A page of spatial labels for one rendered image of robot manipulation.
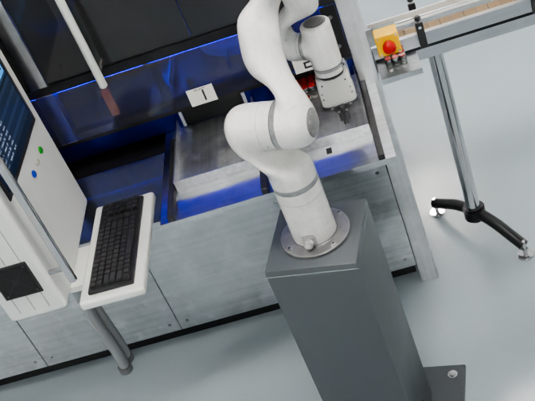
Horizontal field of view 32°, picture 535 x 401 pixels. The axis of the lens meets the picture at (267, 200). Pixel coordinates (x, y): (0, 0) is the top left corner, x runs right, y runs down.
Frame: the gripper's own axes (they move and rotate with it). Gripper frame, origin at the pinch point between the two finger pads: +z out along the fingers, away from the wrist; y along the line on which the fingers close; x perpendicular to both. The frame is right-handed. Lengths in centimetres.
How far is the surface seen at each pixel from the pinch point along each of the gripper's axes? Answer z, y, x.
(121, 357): 68, 99, 1
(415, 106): 94, -24, -135
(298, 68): -6.4, 10.0, -23.1
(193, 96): -8, 44, -23
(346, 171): 6.9, 3.4, 16.8
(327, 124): 6.4, 6.2, -7.9
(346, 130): 3.3, 0.7, 2.8
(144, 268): 14, 67, 24
